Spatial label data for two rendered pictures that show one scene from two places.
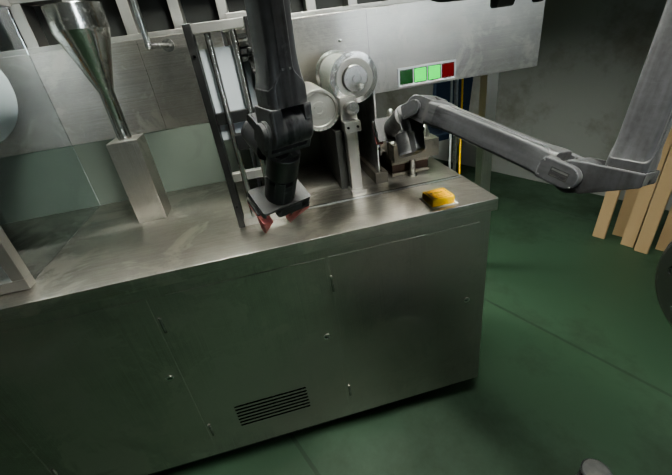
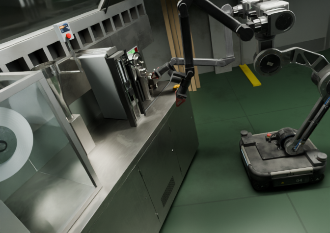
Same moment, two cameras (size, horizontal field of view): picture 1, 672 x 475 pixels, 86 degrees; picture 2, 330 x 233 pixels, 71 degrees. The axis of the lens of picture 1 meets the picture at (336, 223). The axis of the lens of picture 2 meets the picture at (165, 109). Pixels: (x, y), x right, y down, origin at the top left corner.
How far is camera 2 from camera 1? 131 cm
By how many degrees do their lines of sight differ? 42
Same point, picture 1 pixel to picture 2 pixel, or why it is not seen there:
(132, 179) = (81, 134)
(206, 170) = not seen: hidden behind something
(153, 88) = not seen: hidden behind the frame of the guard
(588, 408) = (223, 133)
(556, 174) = (221, 63)
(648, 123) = (230, 48)
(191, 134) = not seen: hidden behind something
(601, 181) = (228, 61)
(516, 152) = (208, 63)
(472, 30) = (137, 34)
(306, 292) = (166, 135)
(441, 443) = (206, 167)
